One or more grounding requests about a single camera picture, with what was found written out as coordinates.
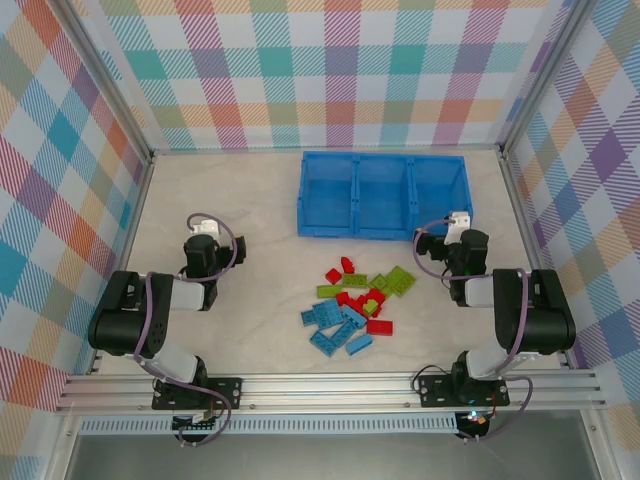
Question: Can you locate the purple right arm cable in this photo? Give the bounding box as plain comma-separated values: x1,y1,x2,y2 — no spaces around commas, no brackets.
412,217,534,444

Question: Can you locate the aluminium frame post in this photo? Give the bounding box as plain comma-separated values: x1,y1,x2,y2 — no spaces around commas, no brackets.
58,0,156,164
497,0,601,159

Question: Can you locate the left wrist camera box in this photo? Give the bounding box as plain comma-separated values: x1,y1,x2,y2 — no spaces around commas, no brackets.
192,218,221,240

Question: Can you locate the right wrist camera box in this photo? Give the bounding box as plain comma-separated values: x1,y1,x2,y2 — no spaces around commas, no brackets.
444,210,473,246

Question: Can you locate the aluminium mounting rail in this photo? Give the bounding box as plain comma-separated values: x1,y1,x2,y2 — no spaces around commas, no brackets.
55,368,609,417

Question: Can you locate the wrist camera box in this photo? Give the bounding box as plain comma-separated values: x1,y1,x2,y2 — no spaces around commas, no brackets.
444,210,473,246
192,218,221,240

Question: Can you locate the large blue lego brick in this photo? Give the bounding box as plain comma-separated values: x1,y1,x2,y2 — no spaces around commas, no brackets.
312,299,344,330

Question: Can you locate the aluminium side rail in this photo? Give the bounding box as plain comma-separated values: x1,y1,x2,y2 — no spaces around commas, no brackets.
88,152,157,376
498,149,576,371

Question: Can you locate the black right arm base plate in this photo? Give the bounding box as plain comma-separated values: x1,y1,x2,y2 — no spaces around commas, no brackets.
418,373,512,408

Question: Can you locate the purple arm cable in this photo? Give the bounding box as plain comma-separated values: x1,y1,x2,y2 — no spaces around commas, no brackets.
412,217,534,444
132,213,236,449

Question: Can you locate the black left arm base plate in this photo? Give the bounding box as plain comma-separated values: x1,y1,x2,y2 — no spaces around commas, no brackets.
151,376,244,412

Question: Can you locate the white slotted cable duct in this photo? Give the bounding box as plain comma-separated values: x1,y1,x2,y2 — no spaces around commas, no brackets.
78,413,460,436

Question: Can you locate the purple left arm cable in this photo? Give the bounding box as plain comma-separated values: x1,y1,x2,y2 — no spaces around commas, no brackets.
132,213,236,449

